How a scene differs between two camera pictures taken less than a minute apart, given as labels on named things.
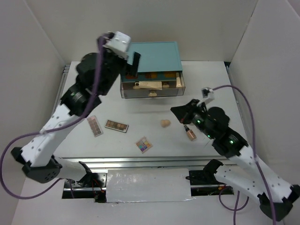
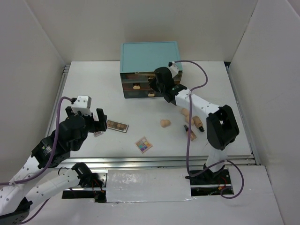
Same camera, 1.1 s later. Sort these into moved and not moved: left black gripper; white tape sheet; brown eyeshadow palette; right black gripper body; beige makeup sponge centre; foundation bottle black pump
Moved: right black gripper body; left black gripper
Not moved: foundation bottle black pump; beige makeup sponge centre; brown eyeshadow palette; white tape sheet
